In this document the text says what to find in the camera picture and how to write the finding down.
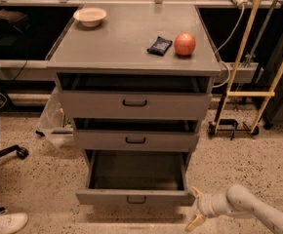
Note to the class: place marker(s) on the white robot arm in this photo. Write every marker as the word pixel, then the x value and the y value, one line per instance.
pixel 236 201

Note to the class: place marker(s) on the grey bottom drawer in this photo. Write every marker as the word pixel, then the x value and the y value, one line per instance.
pixel 143 178

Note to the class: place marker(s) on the grey middle drawer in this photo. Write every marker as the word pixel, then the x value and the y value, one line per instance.
pixel 136 134

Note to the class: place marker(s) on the white sneaker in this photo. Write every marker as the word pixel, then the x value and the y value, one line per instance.
pixel 12 223

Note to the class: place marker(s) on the grey drawer cabinet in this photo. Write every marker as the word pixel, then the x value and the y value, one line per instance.
pixel 119 45

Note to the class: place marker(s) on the white bowl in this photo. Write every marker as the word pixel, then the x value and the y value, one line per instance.
pixel 90 17

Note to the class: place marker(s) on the clear plastic bag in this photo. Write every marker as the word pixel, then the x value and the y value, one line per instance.
pixel 53 124

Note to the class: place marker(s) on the grey top drawer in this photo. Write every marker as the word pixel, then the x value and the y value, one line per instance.
pixel 89 95

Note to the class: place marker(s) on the grey drawer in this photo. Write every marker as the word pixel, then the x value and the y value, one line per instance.
pixel 143 178
pixel 89 95
pixel 136 134

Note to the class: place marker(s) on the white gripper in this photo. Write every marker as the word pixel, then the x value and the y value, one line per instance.
pixel 207 204

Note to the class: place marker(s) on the red apple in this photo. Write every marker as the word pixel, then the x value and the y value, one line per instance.
pixel 184 44

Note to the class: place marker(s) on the dark blue snack packet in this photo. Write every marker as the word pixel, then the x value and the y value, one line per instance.
pixel 160 46

